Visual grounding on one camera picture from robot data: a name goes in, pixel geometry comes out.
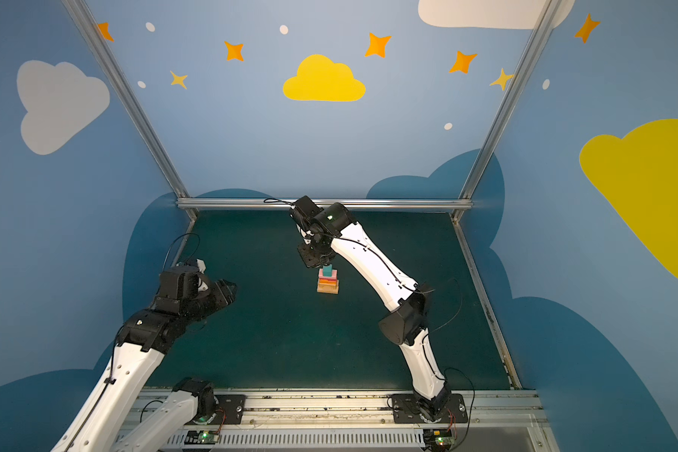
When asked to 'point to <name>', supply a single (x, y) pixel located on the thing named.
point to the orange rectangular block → (327, 282)
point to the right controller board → (438, 440)
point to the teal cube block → (328, 270)
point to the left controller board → (201, 437)
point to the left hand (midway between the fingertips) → (235, 288)
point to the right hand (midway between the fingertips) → (316, 256)
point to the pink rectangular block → (332, 278)
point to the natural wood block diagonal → (328, 288)
